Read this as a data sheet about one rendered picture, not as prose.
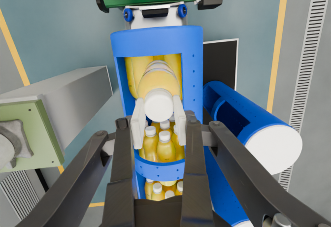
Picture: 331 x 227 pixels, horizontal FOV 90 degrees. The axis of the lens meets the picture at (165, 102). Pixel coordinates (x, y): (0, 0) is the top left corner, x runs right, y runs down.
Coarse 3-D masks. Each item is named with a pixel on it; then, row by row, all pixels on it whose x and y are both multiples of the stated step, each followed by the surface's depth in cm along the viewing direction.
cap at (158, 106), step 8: (152, 96) 20; (160, 96) 20; (168, 96) 21; (144, 104) 21; (152, 104) 21; (160, 104) 21; (168, 104) 21; (152, 112) 21; (160, 112) 21; (168, 112) 21; (160, 120) 22
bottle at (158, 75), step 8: (152, 64) 34; (160, 64) 32; (168, 64) 37; (144, 72) 30; (152, 72) 26; (160, 72) 25; (168, 72) 26; (144, 80) 25; (152, 80) 24; (160, 80) 24; (168, 80) 24; (176, 80) 26; (144, 88) 24; (152, 88) 23; (160, 88) 22; (168, 88) 23; (176, 88) 25; (144, 96) 24
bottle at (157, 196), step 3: (162, 189) 73; (153, 192) 73; (159, 192) 71; (162, 192) 72; (153, 195) 72; (156, 195) 71; (159, 195) 71; (162, 195) 71; (153, 198) 71; (156, 198) 71; (159, 198) 71; (162, 198) 71
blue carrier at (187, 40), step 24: (120, 48) 44; (144, 48) 41; (168, 48) 41; (192, 48) 44; (120, 72) 56; (192, 72) 46; (192, 96) 48; (168, 120) 78; (144, 168) 56; (168, 168) 53; (144, 192) 81
